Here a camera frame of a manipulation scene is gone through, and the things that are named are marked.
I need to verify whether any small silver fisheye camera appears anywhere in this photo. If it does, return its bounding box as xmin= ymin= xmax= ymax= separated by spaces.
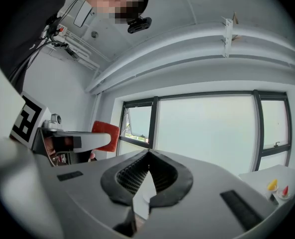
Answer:
xmin=42 ymin=113 xmax=63 ymax=132

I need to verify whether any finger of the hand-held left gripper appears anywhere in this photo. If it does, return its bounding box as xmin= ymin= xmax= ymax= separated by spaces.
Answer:
xmin=55 ymin=130 xmax=112 ymax=154

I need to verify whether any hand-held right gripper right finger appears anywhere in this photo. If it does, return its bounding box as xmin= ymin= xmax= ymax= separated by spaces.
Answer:
xmin=137 ymin=149 xmax=282 ymax=239

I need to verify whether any person's black top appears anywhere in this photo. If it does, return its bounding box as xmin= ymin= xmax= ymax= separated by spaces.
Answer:
xmin=0 ymin=0 xmax=72 ymax=94

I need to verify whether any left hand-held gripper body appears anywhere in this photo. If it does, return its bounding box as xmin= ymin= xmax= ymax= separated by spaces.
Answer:
xmin=9 ymin=91 xmax=64 ymax=168

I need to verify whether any ceiling light panel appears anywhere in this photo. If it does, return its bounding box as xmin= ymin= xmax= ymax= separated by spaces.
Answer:
xmin=73 ymin=0 xmax=94 ymax=29

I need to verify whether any white ceiling cable tray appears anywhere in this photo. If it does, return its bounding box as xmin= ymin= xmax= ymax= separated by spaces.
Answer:
xmin=41 ymin=25 xmax=101 ymax=71

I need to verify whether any person's left hand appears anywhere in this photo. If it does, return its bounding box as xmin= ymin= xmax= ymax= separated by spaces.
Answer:
xmin=44 ymin=135 xmax=97 ymax=163

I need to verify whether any black framed window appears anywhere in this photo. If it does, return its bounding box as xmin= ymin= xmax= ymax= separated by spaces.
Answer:
xmin=116 ymin=90 xmax=293 ymax=177

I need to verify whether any black head-worn camera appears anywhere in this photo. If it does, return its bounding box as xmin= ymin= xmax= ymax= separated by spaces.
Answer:
xmin=126 ymin=16 xmax=153 ymax=34

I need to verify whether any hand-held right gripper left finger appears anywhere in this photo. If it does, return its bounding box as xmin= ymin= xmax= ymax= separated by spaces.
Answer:
xmin=34 ymin=149 xmax=152 ymax=239

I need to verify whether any black cable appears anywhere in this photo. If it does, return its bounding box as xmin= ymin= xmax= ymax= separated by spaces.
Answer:
xmin=8 ymin=40 xmax=70 ymax=83

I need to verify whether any white ceiling bracket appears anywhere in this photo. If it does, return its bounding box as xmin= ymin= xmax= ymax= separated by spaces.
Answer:
xmin=221 ymin=15 xmax=234 ymax=59

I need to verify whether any yellow toy food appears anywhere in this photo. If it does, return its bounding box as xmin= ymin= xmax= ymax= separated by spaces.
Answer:
xmin=267 ymin=178 xmax=279 ymax=191

